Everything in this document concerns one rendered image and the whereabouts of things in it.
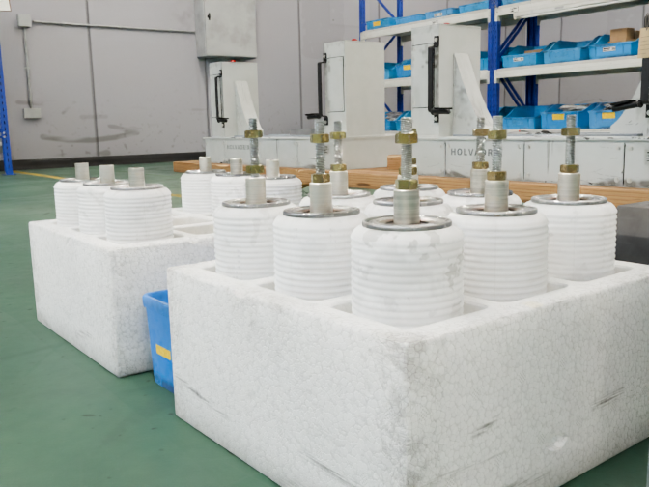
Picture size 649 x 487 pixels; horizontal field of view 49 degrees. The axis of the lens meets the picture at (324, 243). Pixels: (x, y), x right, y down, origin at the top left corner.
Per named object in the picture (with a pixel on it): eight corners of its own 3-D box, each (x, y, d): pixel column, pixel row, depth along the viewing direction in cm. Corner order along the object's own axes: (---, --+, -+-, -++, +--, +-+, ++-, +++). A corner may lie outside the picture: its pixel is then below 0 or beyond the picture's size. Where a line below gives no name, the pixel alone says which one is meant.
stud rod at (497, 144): (492, 196, 67) (493, 116, 66) (502, 196, 67) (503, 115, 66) (490, 197, 66) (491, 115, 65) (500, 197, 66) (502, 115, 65)
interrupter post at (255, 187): (249, 205, 80) (248, 176, 79) (269, 205, 79) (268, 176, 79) (241, 208, 77) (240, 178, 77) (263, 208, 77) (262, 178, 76)
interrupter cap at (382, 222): (407, 219, 65) (407, 212, 65) (470, 227, 59) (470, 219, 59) (344, 228, 60) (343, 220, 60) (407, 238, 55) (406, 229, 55)
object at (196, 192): (219, 258, 145) (215, 170, 142) (243, 265, 138) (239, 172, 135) (177, 265, 140) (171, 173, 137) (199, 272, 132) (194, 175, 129)
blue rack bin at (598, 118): (618, 128, 596) (620, 101, 592) (663, 127, 566) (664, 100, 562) (584, 128, 566) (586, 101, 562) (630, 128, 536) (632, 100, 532)
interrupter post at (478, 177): (466, 195, 84) (467, 168, 84) (487, 195, 85) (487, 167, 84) (471, 198, 82) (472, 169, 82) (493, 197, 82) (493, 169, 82)
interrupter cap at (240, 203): (237, 203, 83) (237, 196, 83) (298, 203, 81) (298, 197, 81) (211, 211, 76) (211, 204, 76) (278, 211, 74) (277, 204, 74)
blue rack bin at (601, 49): (619, 62, 586) (620, 36, 582) (664, 58, 556) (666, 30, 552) (585, 60, 556) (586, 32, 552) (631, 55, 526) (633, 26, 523)
